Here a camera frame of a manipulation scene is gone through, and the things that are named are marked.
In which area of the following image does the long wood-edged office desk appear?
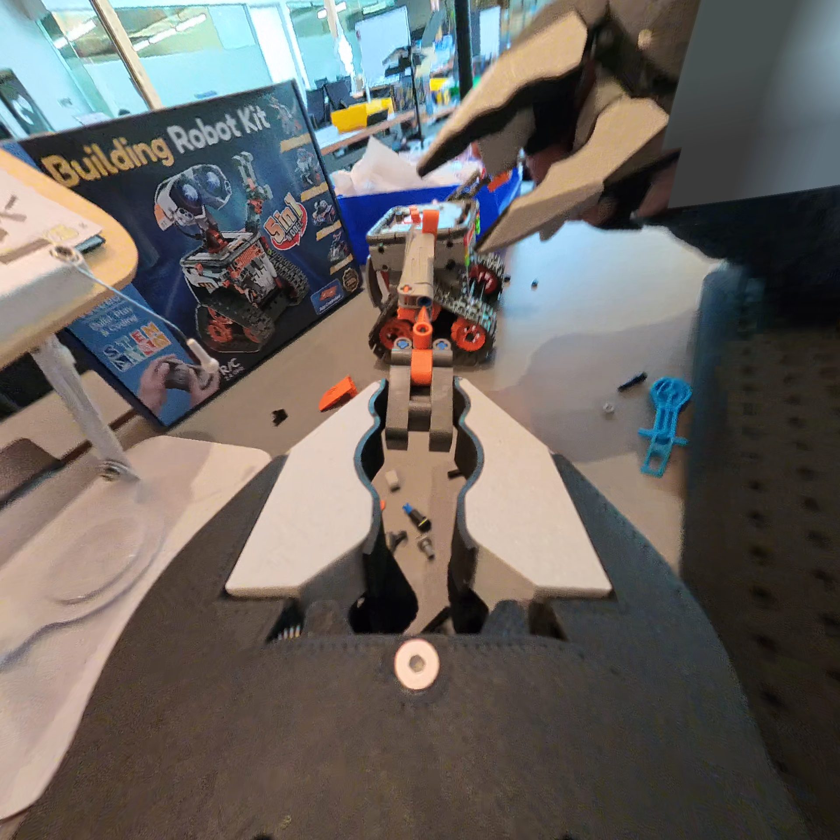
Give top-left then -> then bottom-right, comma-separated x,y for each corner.
318,98 -> 460,157

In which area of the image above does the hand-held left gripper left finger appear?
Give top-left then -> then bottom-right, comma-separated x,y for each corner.
225,379 -> 388,614

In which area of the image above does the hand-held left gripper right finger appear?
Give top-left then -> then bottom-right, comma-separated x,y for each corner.
449,377 -> 614,614

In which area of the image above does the person's right hand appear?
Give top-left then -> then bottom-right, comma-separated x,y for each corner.
525,147 -> 575,191

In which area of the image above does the white whiteboard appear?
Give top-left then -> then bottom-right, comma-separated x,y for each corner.
354,7 -> 413,86

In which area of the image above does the white book stand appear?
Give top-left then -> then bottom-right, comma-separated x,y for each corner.
0,239 -> 273,821

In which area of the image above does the orange grey brick assembly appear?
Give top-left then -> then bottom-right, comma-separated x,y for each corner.
382,305 -> 457,454

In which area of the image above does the blue plastic storage bin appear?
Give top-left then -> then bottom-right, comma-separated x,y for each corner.
335,167 -> 526,263

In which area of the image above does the toy vehicle product box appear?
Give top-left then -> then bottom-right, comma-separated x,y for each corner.
20,79 -> 365,427

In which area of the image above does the orange curved brick piece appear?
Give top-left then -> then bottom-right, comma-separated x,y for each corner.
318,375 -> 360,413

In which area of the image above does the instruction booklet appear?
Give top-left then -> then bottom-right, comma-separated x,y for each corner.
0,167 -> 106,263

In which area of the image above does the black metal pole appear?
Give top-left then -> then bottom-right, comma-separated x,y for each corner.
453,0 -> 475,99

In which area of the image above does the yellow storage crate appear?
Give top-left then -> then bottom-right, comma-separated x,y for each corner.
330,98 -> 395,132

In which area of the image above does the teal plastic separator tool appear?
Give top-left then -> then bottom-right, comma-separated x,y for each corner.
638,376 -> 693,480

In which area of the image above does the black dimpled foam mat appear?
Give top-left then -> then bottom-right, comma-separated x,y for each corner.
682,262 -> 840,840

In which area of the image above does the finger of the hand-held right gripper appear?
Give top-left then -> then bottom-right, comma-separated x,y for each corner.
418,12 -> 589,178
474,97 -> 672,253

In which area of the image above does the grey orange tracked toy vehicle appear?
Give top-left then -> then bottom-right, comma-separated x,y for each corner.
364,197 -> 508,367

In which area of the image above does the clear plastic bag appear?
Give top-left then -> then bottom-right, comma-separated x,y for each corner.
331,134 -> 487,194

